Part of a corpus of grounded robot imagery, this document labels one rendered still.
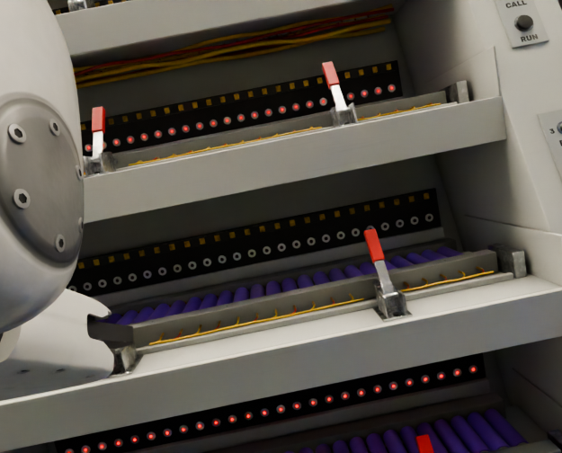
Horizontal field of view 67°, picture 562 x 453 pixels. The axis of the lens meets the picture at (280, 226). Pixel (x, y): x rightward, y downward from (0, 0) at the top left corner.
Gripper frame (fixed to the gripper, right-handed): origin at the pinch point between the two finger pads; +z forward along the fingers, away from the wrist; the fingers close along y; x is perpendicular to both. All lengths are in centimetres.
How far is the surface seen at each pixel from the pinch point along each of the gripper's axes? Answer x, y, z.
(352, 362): -4.1, 21.6, 6.8
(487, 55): 22.5, 42.3, 0.9
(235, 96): 35.2, 15.1, 14.5
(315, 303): 2.9, 19.7, 11.3
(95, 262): 15.4, -7.3, 17.8
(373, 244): 6.6, 26.5, 6.7
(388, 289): 1.8, 26.6, 6.4
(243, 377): -3.5, 11.5, 6.4
